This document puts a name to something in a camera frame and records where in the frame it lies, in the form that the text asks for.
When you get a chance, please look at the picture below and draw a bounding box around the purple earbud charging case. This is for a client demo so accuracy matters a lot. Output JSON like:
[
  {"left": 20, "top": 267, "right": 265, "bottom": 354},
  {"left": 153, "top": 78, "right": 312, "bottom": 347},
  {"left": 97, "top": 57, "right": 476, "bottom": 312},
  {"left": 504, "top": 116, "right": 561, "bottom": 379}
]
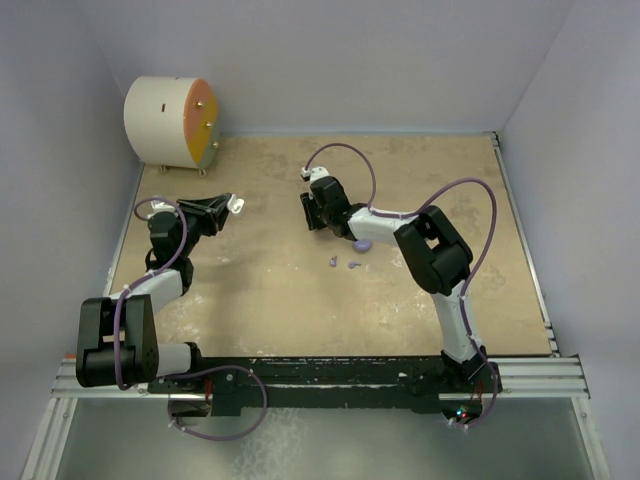
[{"left": 352, "top": 239, "right": 373, "bottom": 253}]

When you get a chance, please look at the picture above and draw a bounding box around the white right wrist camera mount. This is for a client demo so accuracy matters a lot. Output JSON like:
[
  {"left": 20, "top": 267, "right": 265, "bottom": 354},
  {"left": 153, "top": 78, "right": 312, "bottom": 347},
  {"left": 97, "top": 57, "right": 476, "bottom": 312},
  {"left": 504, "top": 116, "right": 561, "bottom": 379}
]
[{"left": 300, "top": 166, "right": 329, "bottom": 184}]

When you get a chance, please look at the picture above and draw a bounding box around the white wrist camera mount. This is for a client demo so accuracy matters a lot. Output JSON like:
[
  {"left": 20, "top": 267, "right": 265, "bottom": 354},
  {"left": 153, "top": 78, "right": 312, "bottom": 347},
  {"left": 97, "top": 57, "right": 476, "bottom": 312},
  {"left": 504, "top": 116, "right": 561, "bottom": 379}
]
[
  {"left": 300, "top": 166, "right": 329, "bottom": 184},
  {"left": 150, "top": 197, "right": 175, "bottom": 214}
]

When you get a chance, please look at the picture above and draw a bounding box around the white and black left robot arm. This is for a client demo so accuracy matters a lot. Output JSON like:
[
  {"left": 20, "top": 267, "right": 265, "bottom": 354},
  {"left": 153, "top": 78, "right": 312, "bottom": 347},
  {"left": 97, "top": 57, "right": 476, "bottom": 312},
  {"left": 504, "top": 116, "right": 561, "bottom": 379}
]
[{"left": 76, "top": 193, "right": 244, "bottom": 392}]

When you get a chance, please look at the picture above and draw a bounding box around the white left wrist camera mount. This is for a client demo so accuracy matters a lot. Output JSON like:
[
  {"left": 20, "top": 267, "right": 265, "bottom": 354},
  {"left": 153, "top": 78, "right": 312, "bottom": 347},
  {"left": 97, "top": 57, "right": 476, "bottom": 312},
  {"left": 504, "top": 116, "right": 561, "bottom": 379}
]
[{"left": 150, "top": 197, "right": 175, "bottom": 214}]

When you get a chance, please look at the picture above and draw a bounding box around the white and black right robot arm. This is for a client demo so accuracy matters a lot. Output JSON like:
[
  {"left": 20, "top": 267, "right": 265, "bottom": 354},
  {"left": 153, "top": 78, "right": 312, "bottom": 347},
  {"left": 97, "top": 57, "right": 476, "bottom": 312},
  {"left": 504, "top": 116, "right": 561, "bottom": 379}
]
[{"left": 300, "top": 167, "right": 486, "bottom": 391}]

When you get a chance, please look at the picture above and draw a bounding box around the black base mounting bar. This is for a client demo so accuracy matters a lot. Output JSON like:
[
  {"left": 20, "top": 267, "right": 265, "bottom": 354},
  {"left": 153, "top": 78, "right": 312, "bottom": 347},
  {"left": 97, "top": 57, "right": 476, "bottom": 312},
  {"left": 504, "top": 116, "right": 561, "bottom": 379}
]
[{"left": 149, "top": 355, "right": 503, "bottom": 416}]

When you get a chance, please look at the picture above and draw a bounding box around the white cylinder with orange face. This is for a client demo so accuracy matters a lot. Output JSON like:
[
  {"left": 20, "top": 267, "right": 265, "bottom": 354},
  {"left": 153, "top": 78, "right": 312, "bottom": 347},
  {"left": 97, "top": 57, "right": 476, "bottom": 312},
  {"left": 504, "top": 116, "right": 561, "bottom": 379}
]
[{"left": 123, "top": 76, "right": 220, "bottom": 176}]

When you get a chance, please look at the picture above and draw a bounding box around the white earbud charging case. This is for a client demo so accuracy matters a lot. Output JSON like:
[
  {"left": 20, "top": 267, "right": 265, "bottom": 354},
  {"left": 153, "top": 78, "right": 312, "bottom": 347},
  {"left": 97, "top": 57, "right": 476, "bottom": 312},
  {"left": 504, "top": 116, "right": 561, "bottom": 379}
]
[{"left": 226, "top": 194, "right": 245, "bottom": 216}]

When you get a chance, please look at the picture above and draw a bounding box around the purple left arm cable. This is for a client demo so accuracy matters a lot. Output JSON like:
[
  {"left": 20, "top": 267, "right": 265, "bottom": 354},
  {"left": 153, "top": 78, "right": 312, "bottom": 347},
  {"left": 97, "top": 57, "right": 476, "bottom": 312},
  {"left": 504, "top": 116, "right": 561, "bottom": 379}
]
[{"left": 113, "top": 197, "right": 269, "bottom": 442}]

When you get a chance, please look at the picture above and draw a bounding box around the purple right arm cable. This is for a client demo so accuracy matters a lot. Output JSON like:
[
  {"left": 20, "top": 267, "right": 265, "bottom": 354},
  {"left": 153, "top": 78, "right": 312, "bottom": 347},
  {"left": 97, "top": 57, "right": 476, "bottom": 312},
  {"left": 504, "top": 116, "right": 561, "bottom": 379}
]
[{"left": 303, "top": 143, "right": 501, "bottom": 430}]

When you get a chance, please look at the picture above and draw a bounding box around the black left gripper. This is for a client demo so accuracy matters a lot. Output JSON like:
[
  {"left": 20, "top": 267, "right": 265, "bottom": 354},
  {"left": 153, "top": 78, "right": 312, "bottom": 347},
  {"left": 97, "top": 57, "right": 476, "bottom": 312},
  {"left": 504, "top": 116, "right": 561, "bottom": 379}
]
[{"left": 172, "top": 194, "right": 231, "bottom": 258}]

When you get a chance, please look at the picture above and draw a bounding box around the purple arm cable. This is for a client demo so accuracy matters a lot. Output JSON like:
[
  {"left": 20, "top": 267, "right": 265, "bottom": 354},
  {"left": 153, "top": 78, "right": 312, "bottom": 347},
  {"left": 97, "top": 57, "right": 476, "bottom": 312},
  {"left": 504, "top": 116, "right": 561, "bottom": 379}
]
[
  {"left": 113, "top": 197, "right": 269, "bottom": 442},
  {"left": 303, "top": 143, "right": 501, "bottom": 430}
]

